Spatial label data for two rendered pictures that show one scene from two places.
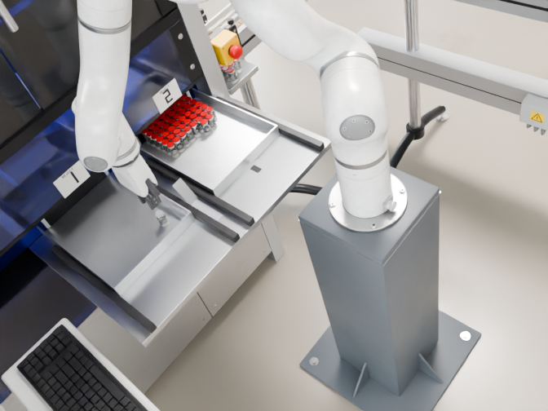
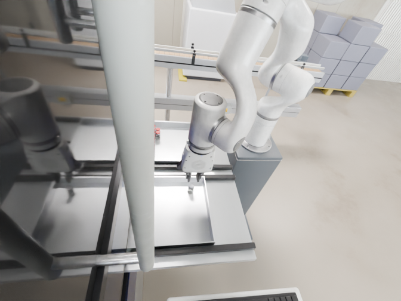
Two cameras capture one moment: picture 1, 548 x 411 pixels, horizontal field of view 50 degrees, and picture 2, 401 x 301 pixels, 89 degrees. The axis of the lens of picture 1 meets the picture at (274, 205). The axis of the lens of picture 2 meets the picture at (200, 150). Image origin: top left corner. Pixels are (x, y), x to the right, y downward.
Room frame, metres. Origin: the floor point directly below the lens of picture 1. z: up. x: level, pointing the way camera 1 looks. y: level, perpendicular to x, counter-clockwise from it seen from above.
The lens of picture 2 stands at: (0.85, 0.70, 1.58)
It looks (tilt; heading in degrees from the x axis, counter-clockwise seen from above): 45 degrees down; 289
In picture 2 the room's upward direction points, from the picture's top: 13 degrees clockwise
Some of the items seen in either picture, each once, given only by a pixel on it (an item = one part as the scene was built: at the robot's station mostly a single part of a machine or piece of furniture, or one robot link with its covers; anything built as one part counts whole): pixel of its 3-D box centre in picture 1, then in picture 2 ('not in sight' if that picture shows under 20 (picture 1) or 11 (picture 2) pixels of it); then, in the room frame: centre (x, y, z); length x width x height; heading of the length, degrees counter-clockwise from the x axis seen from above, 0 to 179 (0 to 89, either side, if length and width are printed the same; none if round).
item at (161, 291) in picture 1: (181, 196); (178, 175); (1.08, 0.22, 0.87); 0.70 x 0.48 x 0.02; 125
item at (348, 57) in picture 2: not in sight; (335, 56); (0.33, -3.71, 0.55); 1.07 x 0.71 x 1.09; 35
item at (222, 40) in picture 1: (223, 47); not in sight; (1.48, -0.01, 1.00); 0.08 x 0.07 x 0.07; 35
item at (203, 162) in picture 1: (203, 139); (162, 141); (1.24, 0.13, 0.90); 0.34 x 0.26 x 0.04; 35
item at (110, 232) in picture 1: (114, 223); (161, 209); (1.04, 0.40, 0.90); 0.34 x 0.26 x 0.04; 35
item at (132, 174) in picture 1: (130, 167); (198, 155); (1.00, 0.28, 1.10); 0.10 x 0.07 x 0.11; 35
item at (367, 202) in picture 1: (364, 176); (260, 127); (0.87, -0.22, 0.95); 0.19 x 0.19 x 0.18
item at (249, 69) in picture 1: (228, 73); not in sight; (1.52, 0.00, 0.87); 0.14 x 0.13 x 0.02; 35
